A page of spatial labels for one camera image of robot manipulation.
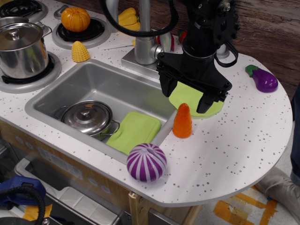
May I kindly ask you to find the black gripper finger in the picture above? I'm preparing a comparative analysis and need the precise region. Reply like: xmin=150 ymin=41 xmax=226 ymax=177
xmin=196 ymin=93 xmax=224 ymax=113
xmin=159 ymin=71 xmax=179 ymax=97

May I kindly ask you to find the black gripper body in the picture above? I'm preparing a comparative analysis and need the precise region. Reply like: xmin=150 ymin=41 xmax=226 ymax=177
xmin=157 ymin=45 xmax=232 ymax=98

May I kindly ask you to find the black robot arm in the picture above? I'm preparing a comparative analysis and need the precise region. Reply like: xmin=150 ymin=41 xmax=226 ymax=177
xmin=157 ymin=0 xmax=240 ymax=113

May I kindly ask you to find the light green plate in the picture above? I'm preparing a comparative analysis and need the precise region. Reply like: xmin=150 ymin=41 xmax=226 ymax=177
xmin=169 ymin=82 xmax=224 ymax=117

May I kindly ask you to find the orange toy carrot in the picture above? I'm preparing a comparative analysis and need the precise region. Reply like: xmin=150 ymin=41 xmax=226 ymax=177
xmin=172 ymin=103 xmax=192 ymax=138

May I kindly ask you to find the silver toy faucet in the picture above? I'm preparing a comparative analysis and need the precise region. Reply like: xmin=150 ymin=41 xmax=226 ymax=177
xmin=121 ymin=0 xmax=174 ymax=76

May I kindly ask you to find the red toy vegetable slice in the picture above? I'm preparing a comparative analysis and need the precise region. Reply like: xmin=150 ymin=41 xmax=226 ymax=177
xmin=156 ymin=32 xmax=175 ymax=53

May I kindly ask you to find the green cutting board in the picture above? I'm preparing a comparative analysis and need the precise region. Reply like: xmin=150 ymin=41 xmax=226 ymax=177
xmin=106 ymin=111 xmax=161 ymax=155

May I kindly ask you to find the purple toy eggplant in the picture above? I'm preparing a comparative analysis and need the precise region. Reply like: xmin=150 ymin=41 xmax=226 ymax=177
xmin=245 ymin=65 xmax=278 ymax=93

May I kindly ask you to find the yellow toy bell pepper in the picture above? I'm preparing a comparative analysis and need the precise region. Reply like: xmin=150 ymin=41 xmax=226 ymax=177
xmin=118 ymin=7 xmax=140 ymax=31

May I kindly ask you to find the purple striped toy onion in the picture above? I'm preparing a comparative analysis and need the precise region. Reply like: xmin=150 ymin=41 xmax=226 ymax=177
xmin=127 ymin=143 xmax=167 ymax=182

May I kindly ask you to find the small steel pot with lid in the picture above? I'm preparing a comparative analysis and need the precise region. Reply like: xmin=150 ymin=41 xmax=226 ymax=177
xmin=55 ymin=100 xmax=120 ymax=141

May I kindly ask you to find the back right stove burner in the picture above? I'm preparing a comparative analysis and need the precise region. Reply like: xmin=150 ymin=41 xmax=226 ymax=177
xmin=52 ymin=17 xmax=111 ymax=50

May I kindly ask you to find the stove burner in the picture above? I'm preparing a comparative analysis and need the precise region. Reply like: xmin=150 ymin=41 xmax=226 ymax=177
xmin=0 ymin=52 xmax=62 ymax=94
xmin=0 ymin=0 xmax=48 ymax=23
xmin=52 ymin=17 xmax=111 ymax=50

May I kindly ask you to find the yellow toy corn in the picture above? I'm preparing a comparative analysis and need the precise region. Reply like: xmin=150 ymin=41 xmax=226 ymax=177
xmin=71 ymin=41 xmax=90 ymax=62

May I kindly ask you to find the blue jeans leg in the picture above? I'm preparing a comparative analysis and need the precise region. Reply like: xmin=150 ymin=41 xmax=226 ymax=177
xmin=290 ymin=85 xmax=300 ymax=186

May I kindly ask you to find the grey sink basin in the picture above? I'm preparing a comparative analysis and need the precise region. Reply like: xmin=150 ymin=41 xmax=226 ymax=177
xmin=25 ymin=60 xmax=176 ymax=163

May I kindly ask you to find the grey shoe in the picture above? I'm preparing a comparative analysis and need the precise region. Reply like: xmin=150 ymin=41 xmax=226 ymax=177
xmin=255 ymin=167 xmax=300 ymax=223

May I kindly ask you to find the orange toy pumpkin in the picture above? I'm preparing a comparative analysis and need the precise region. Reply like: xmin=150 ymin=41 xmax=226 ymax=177
xmin=60 ymin=7 xmax=90 ymax=32

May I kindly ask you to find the front left stove burner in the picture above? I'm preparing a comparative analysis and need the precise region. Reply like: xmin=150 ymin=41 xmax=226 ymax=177
xmin=0 ymin=52 xmax=62 ymax=94

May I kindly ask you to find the large steel pot with lid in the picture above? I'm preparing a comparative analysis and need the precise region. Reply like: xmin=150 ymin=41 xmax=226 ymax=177
xmin=0 ymin=22 xmax=52 ymax=79

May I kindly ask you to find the back left stove burner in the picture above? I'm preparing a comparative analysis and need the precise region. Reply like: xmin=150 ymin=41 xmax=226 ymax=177
xmin=0 ymin=0 xmax=48 ymax=23

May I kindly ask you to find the blue clamp tool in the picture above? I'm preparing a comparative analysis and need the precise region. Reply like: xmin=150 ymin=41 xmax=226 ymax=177
xmin=0 ymin=175 xmax=46 ymax=206

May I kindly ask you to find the black cable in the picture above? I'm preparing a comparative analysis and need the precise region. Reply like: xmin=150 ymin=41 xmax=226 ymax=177
xmin=99 ymin=0 xmax=179 ymax=38

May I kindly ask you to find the oven door with handle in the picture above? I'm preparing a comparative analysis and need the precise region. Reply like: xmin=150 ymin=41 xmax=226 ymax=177
xmin=15 ymin=158 xmax=132 ymax=225

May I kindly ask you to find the black corrugated hose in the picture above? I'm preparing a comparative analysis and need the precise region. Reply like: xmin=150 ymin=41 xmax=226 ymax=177
xmin=0 ymin=185 xmax=46 ymax=225

